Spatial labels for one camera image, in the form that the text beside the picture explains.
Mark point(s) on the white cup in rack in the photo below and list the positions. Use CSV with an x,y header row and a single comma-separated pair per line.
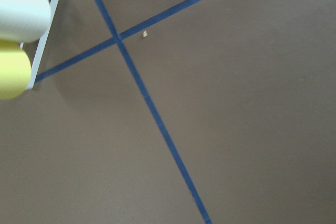
x,y
24,20

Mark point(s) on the yellow cup in rack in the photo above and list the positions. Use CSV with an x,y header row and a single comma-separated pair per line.
x,y
15,70

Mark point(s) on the white cup rack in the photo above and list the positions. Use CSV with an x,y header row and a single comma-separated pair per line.
x,y
44,40

